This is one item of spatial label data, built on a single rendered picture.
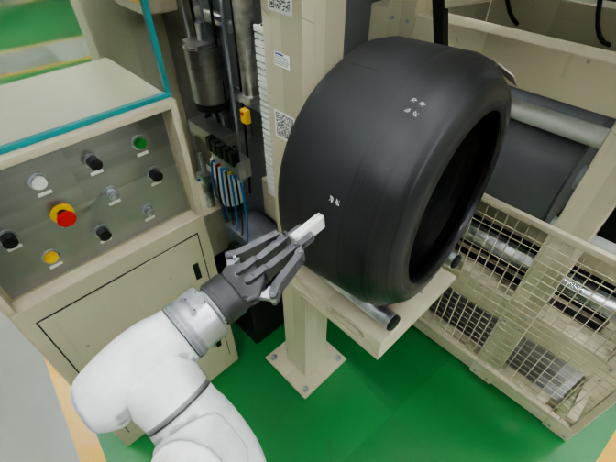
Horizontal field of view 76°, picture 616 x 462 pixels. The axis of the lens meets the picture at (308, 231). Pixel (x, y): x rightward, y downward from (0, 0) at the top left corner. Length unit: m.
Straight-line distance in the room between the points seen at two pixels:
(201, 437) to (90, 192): 0.73
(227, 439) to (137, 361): 0.15
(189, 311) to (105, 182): 0.61
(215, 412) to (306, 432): 1.23
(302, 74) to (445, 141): 0.36
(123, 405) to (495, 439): 1.60
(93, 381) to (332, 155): 0.47
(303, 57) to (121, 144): 0.50
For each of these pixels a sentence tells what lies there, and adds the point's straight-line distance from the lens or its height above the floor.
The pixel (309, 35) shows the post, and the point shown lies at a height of 1.44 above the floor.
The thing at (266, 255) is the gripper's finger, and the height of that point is 1.23.
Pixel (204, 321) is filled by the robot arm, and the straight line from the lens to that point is 0.58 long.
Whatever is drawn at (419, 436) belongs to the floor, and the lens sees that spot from 1.85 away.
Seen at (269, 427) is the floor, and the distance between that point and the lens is 1.81.
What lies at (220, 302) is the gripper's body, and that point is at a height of 1.23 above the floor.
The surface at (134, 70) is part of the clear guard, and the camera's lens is 1.03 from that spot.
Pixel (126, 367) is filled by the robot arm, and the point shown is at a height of 1.23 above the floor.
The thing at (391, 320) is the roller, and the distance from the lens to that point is 0.95.
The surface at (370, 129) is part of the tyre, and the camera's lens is 0.66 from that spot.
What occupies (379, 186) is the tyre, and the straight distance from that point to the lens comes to 0.63.
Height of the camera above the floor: 1.70
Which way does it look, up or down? 44 degrees down
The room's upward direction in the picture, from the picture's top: straight up
